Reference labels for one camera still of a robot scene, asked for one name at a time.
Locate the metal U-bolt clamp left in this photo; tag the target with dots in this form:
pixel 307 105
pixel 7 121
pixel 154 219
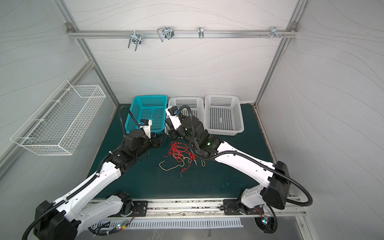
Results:
pixel 135 40

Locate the small metal bracket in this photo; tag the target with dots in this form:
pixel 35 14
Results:
pixel 201 32

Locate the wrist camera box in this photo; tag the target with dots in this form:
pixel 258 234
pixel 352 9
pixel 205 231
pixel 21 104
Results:
pixel 172 114
pixel 145 125

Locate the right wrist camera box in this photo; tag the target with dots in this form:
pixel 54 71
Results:
pixel 172 114

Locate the white slotted cable duct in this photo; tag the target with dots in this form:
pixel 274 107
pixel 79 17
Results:
pixel 197 223

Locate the dark green table mat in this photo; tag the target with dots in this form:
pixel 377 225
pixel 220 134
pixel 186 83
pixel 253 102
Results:
pixel 155 175

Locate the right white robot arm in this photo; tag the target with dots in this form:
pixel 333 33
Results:
pixel 275 186

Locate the white perforated basket right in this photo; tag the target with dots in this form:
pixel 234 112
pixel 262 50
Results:
pixel 223 115

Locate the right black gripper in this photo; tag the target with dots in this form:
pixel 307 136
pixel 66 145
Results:
pixel 171 132

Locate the horizontal aluminium rail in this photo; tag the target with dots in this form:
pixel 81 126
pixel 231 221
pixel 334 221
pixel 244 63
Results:
pixel 179 34

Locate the white perforated basket middle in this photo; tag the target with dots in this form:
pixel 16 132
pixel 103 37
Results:
pixel 196 105

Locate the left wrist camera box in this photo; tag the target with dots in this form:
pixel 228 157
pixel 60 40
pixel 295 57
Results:
pixel 145 125

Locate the metal clamp right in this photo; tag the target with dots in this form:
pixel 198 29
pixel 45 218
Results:
pixel 273 34

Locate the teal perforated plastic basket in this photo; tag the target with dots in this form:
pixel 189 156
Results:
pixel 151 107

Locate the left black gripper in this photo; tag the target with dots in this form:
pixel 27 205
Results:
pixel 157 142

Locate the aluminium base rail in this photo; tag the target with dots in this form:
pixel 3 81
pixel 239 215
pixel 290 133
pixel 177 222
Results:
pixel 192 207

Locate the white wire wall basket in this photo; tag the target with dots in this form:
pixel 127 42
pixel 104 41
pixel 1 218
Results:
pixel 58 125

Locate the white perforated basket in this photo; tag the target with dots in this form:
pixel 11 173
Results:
pixel 223 115
pixel 196 105

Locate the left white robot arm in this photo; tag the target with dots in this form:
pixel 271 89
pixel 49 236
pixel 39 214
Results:
pixel 66 217

